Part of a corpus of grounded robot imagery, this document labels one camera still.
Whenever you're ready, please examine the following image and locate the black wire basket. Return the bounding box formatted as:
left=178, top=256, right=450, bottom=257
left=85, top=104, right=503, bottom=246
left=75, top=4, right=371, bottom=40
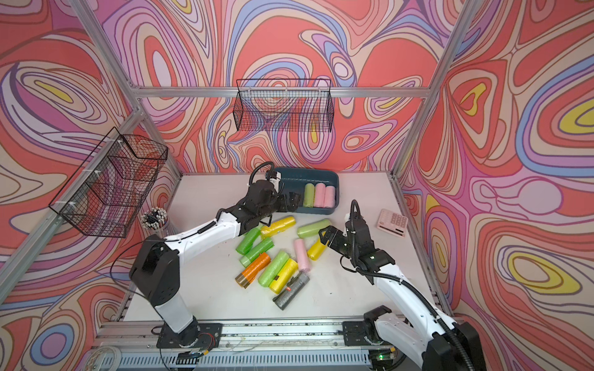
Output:
left=233, top=77, right=335, bottom=133
left=48, top=128, right=169, bottom=238

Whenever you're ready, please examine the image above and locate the left black wire basket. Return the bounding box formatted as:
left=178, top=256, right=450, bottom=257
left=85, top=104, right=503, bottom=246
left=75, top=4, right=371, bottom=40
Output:
left=48, top=128, right=169, bottom=238

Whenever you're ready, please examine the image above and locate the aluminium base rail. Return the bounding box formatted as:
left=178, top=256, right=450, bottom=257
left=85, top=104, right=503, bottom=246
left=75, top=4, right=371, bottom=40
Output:
left=81, top=317, right=417, bottom=370

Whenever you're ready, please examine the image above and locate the teal plastic storage box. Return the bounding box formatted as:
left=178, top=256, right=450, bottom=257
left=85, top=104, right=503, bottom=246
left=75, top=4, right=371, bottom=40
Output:
left=275, top=167, right=340, bottom=215

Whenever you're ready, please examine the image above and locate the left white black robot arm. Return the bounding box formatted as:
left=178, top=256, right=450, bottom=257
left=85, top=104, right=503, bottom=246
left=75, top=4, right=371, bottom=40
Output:
left=129, top=179, right=303, bottom=348

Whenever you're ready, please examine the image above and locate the pink calculator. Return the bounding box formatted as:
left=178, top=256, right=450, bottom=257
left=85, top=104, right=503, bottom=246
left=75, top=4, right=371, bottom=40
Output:
left=377, top=209, right=408, bottom=238

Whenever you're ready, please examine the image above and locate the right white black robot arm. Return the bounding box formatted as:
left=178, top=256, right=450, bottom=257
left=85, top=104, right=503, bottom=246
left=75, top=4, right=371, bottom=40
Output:
left=319, top=217, right=487, bottom=370

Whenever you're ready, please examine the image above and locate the orange trash bag roll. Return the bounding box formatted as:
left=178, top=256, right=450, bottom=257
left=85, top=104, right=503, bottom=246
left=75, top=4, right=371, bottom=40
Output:
left=235, top=253, right=272, bottom=288

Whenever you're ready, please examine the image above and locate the green roll beside yellow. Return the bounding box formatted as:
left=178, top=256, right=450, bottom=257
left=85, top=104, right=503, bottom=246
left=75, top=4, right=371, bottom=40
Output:
left=258, top=250, right=289, bottom=288

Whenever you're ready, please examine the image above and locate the grey trash bag roll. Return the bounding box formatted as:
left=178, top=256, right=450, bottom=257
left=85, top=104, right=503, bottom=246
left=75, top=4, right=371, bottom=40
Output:
left=272, top=272, right=310, bottom=310

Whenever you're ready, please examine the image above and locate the clear cup of pencils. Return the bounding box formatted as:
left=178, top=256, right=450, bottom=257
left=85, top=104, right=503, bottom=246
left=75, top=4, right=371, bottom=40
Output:
left=140, top=207, right=177, bottom=238

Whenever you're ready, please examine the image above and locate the back black wire basket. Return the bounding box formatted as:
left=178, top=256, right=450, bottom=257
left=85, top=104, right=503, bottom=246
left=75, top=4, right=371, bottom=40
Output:
left=233, top=77, right=335, bottom=133

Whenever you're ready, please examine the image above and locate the light green roll upper right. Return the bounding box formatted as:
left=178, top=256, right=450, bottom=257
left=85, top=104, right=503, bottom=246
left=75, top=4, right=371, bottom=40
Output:
left=297, top=219, right=332, bottom=239

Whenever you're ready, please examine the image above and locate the thin pink trash bag roll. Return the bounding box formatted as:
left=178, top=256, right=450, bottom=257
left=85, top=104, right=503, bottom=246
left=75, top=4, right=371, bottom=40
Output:
left=293, top=239, right=311, bottom=273

